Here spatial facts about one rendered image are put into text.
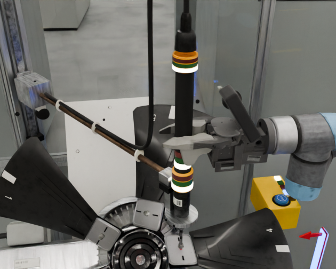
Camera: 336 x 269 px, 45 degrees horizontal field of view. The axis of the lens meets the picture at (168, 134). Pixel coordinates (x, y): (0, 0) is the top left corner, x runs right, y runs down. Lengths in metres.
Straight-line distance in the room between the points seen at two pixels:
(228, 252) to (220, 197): 0.89
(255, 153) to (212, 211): 1.09
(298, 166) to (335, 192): 1.21
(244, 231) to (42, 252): 0.49
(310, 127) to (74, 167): 0.65
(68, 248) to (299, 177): 0.57
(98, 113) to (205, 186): 0.75
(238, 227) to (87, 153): 0.46
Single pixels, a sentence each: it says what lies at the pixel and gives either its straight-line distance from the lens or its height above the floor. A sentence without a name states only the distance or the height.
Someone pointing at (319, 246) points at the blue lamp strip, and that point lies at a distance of 1.08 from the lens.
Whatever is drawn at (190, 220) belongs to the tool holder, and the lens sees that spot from 0.86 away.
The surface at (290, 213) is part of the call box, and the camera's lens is 1.30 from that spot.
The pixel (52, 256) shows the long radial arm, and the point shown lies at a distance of 1.06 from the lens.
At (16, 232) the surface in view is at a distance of 1.11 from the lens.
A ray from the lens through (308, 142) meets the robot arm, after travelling 0.82.
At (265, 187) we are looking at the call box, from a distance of 1.34.
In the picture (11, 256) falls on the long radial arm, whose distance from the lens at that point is 1.08.
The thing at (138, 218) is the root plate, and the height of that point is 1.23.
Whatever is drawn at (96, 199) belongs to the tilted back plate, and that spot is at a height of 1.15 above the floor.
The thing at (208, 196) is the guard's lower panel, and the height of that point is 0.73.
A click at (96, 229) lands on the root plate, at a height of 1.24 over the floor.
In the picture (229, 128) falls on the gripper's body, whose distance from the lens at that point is 0.77.
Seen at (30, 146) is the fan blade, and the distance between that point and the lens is 0.91.
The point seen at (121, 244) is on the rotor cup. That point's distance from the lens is 0.88.
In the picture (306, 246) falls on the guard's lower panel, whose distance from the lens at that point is 2.25.
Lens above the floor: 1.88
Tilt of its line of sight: 31 degrees down
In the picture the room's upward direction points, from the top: straight up
